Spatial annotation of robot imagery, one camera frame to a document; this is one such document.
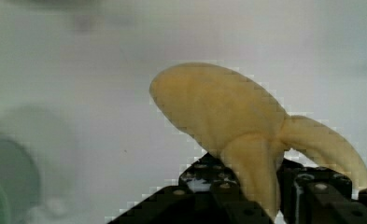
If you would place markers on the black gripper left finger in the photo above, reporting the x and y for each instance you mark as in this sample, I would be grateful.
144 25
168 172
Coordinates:
207 192

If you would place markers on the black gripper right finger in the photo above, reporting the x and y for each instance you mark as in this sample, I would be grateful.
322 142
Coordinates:
319 196

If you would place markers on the yellow plush peeled banana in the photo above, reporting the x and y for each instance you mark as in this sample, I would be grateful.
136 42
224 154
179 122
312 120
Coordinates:
240 123

